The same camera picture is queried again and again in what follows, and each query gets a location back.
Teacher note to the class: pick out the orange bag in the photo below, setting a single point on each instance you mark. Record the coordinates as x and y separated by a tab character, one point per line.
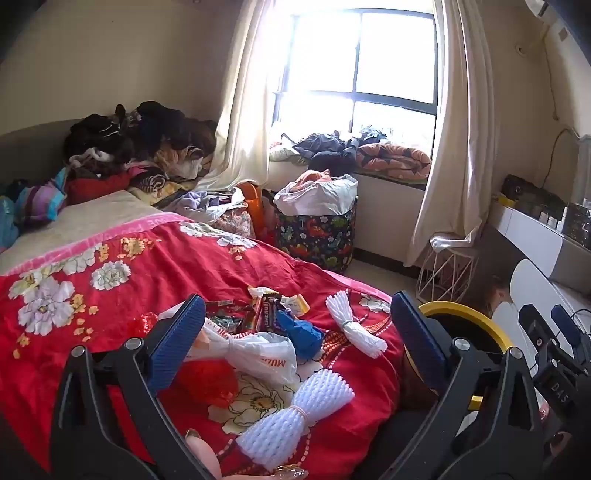
253	203

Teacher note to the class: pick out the yellow snack packet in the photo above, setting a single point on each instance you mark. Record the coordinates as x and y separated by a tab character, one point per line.
298	304

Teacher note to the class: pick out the beige bed sheet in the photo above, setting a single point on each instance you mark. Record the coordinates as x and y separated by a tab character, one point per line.
69	226

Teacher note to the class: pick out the person's right hand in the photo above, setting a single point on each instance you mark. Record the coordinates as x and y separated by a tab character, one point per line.
559	441

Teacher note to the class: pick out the blue wrapper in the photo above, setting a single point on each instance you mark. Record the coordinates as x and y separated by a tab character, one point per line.
300	337

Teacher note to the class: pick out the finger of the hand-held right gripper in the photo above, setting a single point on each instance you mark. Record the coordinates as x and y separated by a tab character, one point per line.
565	325
535	330

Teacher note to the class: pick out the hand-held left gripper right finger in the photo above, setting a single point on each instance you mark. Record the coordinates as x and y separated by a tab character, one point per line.
415	332

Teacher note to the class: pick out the black-framed window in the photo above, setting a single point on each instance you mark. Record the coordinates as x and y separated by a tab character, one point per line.
323	55

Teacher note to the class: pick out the pink floral bag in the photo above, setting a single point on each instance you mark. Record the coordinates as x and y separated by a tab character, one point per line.
235	224

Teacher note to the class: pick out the dark blue jacket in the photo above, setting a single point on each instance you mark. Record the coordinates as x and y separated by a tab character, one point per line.
328	152

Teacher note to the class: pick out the grey headboard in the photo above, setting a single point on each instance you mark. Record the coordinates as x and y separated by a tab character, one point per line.
37	134

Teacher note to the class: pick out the person's left hand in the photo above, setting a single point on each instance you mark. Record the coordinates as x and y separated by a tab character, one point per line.
203	454

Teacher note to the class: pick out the brown patterned blanket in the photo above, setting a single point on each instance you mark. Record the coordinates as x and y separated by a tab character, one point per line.
152	182

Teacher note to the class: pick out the cream curtain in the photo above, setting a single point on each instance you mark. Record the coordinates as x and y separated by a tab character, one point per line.
461	138
249	92

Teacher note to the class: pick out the dinosaur print laundry basket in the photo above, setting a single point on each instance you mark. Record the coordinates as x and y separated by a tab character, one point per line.
314	235

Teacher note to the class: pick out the white plastic bag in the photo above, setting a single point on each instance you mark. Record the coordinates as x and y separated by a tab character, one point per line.
258	355

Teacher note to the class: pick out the red floral blanket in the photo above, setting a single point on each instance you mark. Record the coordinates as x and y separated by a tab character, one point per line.
138	286

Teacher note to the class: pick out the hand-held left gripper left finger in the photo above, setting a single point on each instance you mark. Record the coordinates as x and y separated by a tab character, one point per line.
178	341

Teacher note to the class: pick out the pile of dark clothes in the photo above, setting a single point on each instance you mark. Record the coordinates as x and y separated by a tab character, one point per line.
161	124

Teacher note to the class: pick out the white bag of laundry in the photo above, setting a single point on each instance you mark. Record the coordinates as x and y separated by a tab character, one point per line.
318	196

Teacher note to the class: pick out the black bag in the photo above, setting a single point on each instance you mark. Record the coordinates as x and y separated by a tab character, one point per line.
531	194

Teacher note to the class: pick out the cardboard box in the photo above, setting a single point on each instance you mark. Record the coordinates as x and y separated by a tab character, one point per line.
496	295

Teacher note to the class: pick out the curved mirror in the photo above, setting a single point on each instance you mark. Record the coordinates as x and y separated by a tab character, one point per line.
584	170

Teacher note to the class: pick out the yellow-rimmed black trash bin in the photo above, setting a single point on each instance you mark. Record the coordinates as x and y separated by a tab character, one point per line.
461	307

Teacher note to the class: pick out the striped cloth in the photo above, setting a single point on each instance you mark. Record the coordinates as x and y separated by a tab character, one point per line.
41	198

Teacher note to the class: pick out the lilac cloth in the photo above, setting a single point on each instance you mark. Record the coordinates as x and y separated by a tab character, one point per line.
198	201

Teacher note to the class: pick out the green pillow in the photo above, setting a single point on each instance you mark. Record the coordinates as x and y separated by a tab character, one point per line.
284	154

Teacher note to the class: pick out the white desk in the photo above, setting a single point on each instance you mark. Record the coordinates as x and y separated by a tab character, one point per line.
526	230

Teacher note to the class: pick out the large white foam net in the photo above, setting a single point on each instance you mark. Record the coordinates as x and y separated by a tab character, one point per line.
304	406

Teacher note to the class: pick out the colourful foil wrapper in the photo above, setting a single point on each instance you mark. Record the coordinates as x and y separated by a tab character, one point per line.
226	318

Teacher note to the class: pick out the white chair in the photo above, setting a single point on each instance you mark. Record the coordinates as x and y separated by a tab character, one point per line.
531	277

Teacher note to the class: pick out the red crumpled plastic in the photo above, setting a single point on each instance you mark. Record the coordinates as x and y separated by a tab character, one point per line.
207	383

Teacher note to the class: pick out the clear cosmetics organiser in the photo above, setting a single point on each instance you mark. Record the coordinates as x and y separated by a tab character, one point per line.
577	221

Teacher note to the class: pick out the red crinkled foil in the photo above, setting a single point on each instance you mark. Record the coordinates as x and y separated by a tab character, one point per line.
143	323

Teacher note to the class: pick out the small white foam net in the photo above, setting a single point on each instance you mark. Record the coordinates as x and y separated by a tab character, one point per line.
355	330

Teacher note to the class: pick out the red candy tube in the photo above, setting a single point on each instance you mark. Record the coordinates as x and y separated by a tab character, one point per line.
269	314

